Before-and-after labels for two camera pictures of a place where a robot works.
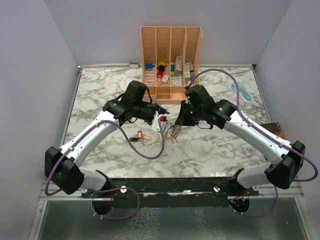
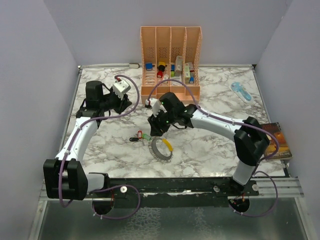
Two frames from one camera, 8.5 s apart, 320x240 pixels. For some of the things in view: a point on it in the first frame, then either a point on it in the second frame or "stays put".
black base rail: x=201 y=192 stays put
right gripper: x=182 y=119 → x=157 y=129
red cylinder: x=160 y=74 stays put
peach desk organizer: x=170 y=61 stays put
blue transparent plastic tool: x=244 y=95 stays put
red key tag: x=140 y=134 stays put
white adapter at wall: x=134 y=65 stays put
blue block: x=149 y=66 stays put
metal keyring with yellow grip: x=174 y=130 → x=156 y=153
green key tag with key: x=167 y=136 → x=146 y=136
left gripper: x=157 y=108 → x=123 y=104
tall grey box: x=179 y=66 stays put
